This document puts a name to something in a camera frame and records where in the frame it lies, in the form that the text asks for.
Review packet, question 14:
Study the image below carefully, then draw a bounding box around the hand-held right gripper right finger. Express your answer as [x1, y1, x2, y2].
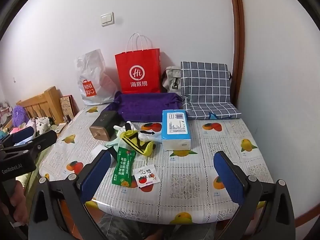
[213, 151, 297, 240]

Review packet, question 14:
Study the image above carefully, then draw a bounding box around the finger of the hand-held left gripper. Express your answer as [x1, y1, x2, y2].
[0, 130, 58, 157]
[0, 126, 36, 148]

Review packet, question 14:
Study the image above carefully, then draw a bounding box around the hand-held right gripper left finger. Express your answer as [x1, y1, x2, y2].
[29, 149, 113, 240]

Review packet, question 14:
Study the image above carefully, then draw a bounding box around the white rectangular block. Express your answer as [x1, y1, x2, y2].
[91, 145, 103, 158]

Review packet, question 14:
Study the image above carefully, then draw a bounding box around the black watch strap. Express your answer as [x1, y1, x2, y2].
[101, 147, 118, 161]

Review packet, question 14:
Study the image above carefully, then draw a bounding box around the green snack packet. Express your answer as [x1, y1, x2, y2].
[111, 146, 137, 187]

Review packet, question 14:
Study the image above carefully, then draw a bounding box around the white tissue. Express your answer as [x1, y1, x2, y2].
[132, 164, 160, 189]

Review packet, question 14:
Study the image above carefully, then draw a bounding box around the white sock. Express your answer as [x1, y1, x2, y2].
[114, 121, 162, 143]

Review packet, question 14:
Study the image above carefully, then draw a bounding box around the purple towel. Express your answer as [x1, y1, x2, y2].
[104, 92, 182, 122]

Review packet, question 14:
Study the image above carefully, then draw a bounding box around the person's left hand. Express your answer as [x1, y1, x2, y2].
[9, 180, 29, 227]

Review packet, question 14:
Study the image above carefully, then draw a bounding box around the purple plush toy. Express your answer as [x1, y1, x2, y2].
[12, 106, 29, 128]

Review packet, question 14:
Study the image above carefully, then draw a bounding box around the white cloth with black spots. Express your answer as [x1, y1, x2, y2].
[26, 117, 52, 134]

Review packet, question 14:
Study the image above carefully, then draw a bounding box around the green bed sheet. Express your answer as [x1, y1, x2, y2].
[22, 140, 50, 198]

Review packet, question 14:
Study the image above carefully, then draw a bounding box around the wooden nightstand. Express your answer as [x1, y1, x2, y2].
[51, 119, 74, 138]

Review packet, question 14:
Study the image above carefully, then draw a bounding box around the mint green cloth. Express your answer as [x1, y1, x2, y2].
[105, 136, 125, 148]

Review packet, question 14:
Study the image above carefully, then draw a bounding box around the fruit print tablecloth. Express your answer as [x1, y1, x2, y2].
[39, 104, 274, 225]

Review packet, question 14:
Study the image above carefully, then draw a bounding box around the brown patterned book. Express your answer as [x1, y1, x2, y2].
[59, 95, 75, 120]

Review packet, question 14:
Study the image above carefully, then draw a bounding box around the dark box with gold end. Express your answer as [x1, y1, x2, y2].
[89, 110, 119, 141]

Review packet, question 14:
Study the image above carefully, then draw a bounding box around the blue tissue pack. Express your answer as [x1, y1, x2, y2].
[161, 109, 192, 151]

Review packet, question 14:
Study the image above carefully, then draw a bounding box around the white plastic shopping bag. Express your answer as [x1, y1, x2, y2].
[75, 49, 119, 106]

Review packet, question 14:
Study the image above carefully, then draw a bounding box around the grey checked bag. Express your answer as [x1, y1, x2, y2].
[180, 61, 242, 120]

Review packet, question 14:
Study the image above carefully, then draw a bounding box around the grey fabric bag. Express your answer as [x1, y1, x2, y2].
[161, 66, 182, 94]

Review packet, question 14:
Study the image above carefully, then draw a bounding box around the red paper carrier bag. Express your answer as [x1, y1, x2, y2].
[114, 32, 162, 94]

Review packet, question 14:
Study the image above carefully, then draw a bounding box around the brown wooden door frame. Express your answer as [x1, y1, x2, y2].
[228, 0, 245, 110]

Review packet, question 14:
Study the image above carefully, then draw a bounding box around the white wall light switch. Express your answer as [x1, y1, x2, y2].
[101, 12, 115, 27]

